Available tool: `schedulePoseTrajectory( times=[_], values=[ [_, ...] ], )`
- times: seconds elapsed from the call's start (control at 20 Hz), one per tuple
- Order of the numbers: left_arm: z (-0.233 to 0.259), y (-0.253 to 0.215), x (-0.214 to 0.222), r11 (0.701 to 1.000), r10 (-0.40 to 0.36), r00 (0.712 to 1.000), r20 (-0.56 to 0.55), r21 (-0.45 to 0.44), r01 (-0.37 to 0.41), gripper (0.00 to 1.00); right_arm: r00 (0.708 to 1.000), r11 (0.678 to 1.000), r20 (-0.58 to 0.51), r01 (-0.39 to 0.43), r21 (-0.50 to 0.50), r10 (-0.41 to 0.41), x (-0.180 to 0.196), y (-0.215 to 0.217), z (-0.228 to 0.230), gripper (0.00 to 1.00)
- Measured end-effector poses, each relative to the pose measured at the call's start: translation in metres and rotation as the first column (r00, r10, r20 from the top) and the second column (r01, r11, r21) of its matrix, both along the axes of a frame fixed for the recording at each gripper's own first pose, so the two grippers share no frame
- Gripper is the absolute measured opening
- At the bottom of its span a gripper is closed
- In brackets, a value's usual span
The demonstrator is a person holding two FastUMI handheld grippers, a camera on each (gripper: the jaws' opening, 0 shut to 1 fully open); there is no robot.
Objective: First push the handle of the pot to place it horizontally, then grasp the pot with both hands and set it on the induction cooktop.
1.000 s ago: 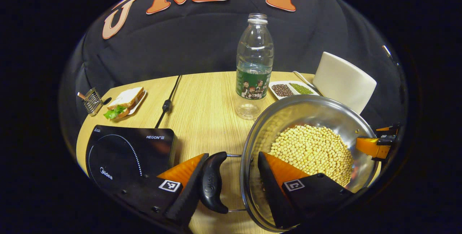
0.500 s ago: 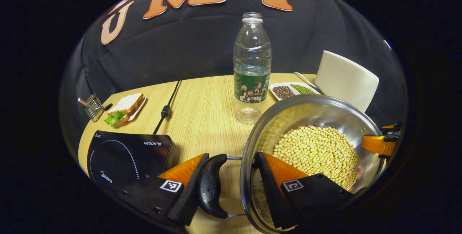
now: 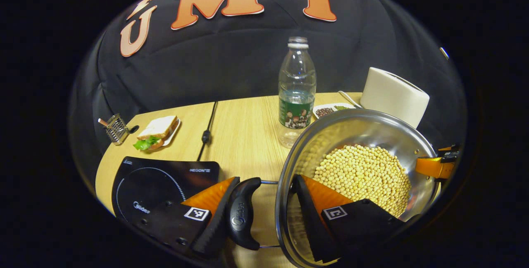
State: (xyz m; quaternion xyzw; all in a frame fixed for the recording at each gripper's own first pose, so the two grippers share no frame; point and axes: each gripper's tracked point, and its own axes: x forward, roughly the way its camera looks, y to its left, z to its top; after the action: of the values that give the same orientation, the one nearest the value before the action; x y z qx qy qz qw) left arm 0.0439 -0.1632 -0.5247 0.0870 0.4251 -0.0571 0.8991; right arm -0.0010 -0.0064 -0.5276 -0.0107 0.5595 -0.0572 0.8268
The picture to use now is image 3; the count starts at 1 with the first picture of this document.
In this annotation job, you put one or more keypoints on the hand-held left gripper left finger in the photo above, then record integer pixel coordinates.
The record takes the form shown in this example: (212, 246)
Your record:
(219, 222)

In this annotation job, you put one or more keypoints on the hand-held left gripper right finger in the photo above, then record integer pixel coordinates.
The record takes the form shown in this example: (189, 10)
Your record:
(308, 218)

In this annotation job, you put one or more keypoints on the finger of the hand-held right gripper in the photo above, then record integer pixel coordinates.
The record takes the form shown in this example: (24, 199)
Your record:
(432, 166)

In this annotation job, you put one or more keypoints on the black induction cooktop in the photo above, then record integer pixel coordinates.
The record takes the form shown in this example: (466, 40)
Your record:
(157, 185)

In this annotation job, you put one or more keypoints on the stainless steel pot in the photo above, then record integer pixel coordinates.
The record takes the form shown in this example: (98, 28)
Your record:
(355, 129)

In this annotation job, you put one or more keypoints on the pile of soybeans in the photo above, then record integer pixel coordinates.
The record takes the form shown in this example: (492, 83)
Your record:
(363, 173)

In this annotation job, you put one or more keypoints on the white toaster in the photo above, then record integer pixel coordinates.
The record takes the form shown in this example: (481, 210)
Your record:
(392, 94)

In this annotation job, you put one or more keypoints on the small white plate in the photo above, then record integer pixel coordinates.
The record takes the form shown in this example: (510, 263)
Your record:
(174, 131)

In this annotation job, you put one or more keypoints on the metal spoon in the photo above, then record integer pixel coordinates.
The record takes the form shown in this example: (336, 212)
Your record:
(349, 98)

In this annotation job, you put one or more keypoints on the white divided bean dish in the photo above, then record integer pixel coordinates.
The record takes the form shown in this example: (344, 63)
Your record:
(326, 111)

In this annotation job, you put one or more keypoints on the sandwich with lettuce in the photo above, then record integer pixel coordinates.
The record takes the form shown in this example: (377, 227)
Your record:
(157, 129)

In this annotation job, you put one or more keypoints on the clear plastic water bottle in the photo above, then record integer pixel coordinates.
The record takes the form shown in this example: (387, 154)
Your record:
(296, 94)

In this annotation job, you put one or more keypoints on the black backdrop cloth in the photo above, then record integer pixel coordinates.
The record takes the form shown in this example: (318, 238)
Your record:
(231, 61)

